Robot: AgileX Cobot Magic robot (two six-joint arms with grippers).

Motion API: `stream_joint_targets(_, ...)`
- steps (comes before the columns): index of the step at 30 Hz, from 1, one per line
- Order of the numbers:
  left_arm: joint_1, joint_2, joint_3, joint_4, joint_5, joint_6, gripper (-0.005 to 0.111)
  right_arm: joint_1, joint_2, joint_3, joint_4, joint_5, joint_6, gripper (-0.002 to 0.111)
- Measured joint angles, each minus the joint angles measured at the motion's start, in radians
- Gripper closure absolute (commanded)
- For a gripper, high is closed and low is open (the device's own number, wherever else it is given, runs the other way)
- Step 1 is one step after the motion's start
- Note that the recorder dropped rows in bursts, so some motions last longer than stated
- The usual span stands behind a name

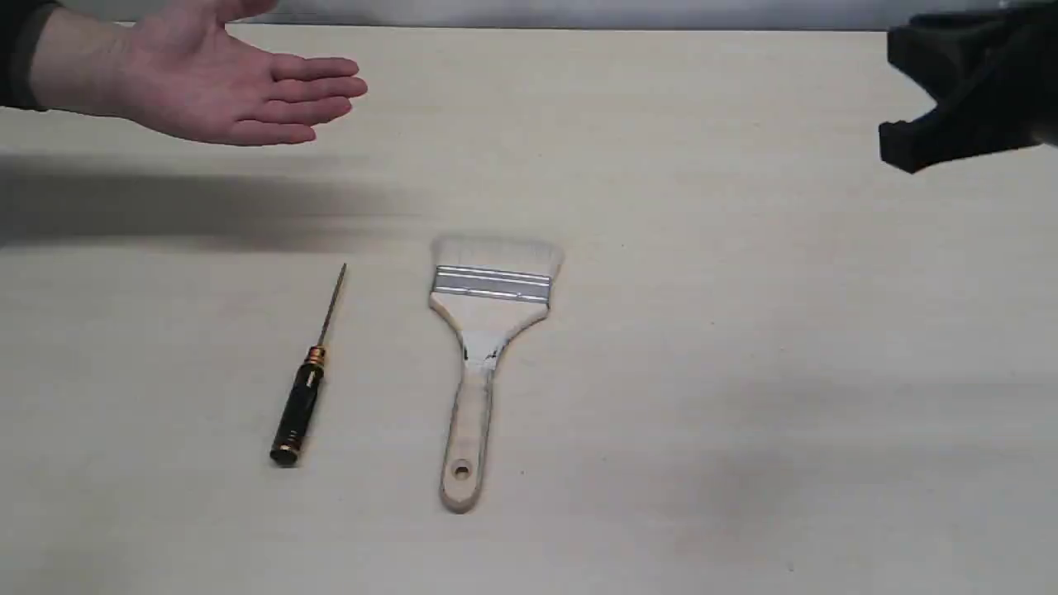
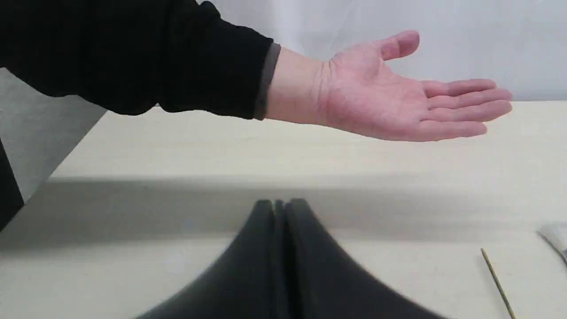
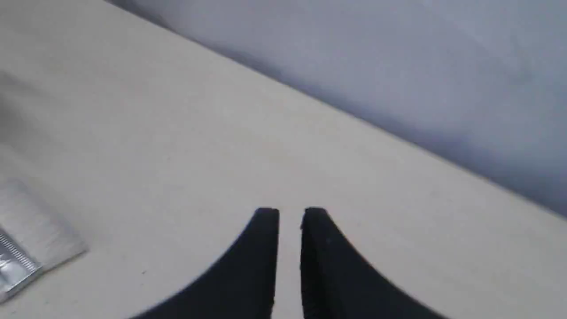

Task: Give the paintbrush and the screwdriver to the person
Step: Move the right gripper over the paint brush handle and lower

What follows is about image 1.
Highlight person's bare open hand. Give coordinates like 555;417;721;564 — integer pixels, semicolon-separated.
121;0;369;147

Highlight forearm with dark sleeve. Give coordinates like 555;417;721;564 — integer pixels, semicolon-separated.
1;1;130;118

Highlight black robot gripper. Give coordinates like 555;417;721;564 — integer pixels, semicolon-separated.
878;4;1056;174

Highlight black handled precision screwdriver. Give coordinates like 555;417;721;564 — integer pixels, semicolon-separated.
269;263;348;468

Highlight wooden handled paint brush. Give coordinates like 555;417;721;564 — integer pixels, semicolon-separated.
428;235;564;515

